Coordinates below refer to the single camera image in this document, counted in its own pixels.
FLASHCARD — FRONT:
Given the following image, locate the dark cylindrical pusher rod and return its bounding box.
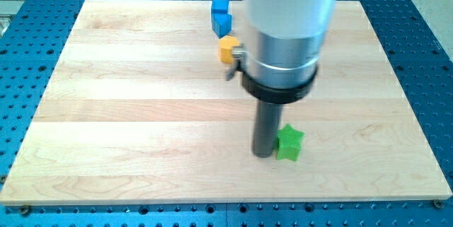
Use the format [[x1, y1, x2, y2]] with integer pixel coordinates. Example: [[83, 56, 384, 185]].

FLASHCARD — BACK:
[[252, 100, 282, 158]]

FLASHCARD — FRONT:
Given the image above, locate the blue cube block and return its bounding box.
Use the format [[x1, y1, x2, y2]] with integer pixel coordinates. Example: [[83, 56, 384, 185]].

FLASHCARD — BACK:
[[211, 0, 229, 14]]

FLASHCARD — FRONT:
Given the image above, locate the light wooden board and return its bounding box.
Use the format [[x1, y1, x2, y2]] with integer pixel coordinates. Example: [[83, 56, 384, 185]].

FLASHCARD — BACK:
[[1, 0, 452, 206]]

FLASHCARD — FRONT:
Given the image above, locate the blue perforated metal base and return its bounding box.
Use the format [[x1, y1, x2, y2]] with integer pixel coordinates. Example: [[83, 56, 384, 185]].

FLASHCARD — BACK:
[[1, 0, 452, 226]]

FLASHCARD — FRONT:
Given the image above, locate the yellow hexagon block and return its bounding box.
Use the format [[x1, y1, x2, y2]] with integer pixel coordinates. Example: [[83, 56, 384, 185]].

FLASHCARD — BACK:
[[218, 35, 240, 64]]

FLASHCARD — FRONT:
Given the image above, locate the green star block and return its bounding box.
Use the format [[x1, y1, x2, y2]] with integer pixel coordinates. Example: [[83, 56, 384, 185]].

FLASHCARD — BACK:
[[275, 124, 305, 161]]

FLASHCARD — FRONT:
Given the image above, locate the blue heart-shaped block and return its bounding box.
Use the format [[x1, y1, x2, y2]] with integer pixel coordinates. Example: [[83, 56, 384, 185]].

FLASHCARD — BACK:
[[211, 13, 232, 38]]

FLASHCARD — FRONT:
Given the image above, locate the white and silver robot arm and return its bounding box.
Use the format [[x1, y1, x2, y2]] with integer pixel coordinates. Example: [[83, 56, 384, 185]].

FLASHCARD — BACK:
[[226, 0, 336, 158]]

